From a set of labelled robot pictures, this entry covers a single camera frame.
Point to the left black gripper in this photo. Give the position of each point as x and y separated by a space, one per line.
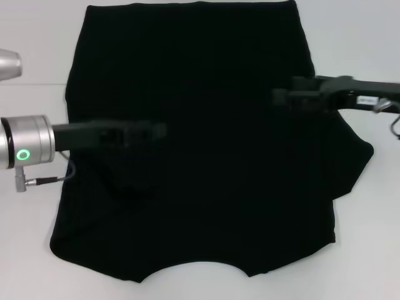
84 136

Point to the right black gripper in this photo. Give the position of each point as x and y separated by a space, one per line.
359 92

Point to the black t-shirt with white print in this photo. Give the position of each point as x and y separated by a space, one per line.
203 172

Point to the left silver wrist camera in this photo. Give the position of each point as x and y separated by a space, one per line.
9 64

